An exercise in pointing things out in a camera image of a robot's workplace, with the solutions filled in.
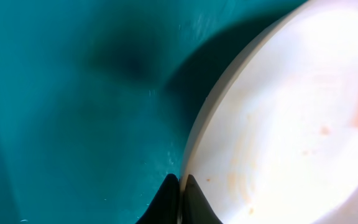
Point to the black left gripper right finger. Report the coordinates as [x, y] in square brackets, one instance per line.
[195, 208]

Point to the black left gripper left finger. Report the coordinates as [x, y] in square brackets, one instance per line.
[163, 209]

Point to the white plate with ketchup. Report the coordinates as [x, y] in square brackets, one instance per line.
[276, 140]

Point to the teal plastic tray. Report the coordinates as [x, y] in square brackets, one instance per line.
[98, 98]

